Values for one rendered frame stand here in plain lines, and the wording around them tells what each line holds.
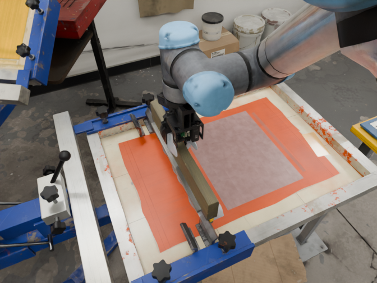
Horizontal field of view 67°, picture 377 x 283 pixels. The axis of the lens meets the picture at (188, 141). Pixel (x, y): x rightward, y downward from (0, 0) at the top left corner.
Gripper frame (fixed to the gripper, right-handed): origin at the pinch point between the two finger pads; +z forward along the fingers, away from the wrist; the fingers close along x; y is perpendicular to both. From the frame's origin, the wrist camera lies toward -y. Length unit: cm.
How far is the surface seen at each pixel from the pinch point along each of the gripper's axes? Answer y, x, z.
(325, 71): -120, 209, 109
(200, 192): 16.3, -1.4, -0.9
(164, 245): 18.8, -12.6, 13.6
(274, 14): -184, 184, 72
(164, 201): 6.7, -8.0, 13.6
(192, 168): 9.3, -0.2, -1.4
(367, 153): 14, 71, 23
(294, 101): -11, 52, 10
